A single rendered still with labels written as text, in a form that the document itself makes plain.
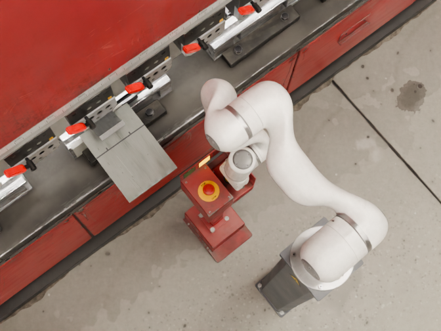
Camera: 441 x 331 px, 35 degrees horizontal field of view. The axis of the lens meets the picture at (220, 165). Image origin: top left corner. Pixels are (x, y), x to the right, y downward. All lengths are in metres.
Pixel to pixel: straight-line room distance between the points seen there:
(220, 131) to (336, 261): 0.41
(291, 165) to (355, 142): 1.61
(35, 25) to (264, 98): 0.57
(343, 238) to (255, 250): 1.44
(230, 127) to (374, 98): 1.77
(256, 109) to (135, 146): 0.59
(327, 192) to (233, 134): 0.27
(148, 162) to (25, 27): 0.80
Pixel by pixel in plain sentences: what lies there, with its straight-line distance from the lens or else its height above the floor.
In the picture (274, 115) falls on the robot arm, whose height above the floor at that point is 1.47.
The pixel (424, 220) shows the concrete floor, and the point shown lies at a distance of 3.29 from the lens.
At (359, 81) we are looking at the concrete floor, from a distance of 3.40.
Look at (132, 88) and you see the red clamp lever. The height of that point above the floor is 1.23.
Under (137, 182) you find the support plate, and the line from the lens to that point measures 2.15.
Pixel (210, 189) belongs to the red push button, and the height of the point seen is 0.81.
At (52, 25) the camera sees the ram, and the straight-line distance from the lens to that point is 1.55.
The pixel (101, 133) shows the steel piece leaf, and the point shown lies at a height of 1.04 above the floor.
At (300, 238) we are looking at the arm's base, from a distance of 2.12.
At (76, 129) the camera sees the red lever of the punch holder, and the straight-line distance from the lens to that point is 1.98.
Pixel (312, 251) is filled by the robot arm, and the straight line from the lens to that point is 1.71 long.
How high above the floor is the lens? 3.08
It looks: 75 degrees down
